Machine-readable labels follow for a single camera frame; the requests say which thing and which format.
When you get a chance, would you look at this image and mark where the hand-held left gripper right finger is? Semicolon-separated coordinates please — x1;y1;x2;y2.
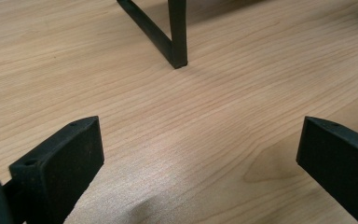
296;116;358;224

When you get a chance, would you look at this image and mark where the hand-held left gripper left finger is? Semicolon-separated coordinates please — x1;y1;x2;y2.
2;116;105;224

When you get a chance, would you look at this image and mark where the black two-tier shelf rack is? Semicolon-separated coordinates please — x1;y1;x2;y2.
116;0;189;70

